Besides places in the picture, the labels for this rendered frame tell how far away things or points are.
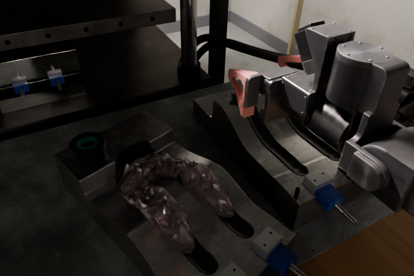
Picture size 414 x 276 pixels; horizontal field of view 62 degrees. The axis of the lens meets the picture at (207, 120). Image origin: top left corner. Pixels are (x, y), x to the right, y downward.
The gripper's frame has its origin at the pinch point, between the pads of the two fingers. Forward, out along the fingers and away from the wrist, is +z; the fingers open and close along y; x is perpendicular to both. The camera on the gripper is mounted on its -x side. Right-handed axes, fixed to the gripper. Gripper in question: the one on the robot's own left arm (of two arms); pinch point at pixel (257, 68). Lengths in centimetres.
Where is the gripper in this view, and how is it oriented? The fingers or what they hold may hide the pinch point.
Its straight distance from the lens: 55.7
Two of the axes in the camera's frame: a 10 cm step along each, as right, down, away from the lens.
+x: -0.1, 8.1, 5.8
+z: -4.9, -5.1, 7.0
